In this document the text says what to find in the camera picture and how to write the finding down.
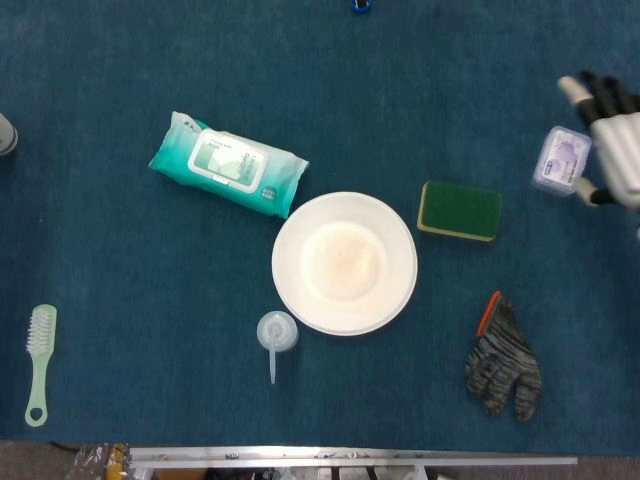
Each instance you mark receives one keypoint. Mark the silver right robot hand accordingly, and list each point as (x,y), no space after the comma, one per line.
(620,150)

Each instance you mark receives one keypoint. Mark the green yellow sponge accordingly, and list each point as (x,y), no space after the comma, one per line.
(460,207)

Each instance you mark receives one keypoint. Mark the white round plate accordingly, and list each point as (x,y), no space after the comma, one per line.
(345,265)

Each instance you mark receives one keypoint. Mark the clear plastic box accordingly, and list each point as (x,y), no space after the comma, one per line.
(560,160)

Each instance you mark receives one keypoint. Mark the grey knit work glove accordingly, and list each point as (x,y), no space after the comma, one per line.
(500,355)

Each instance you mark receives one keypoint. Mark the blue bottle cap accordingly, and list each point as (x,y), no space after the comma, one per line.
(360,6)

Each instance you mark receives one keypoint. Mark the translucent squeeze bottle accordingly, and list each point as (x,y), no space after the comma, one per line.
(277,332)

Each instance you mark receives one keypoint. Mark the green wet wipes pack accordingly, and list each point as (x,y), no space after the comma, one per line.
(225,160)

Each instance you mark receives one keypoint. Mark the teal table cloth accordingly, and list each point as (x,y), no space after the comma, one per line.
(150,300)

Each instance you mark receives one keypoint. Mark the crinkled clear plastic bag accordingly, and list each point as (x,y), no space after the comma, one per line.
(95,462)

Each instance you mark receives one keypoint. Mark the light green brush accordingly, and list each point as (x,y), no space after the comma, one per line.
(40,350)

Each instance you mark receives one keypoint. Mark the white grey cylindrical container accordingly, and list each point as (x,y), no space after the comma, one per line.
(6,135)

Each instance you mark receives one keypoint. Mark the aluminium rail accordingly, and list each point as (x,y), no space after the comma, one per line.
(350,455)

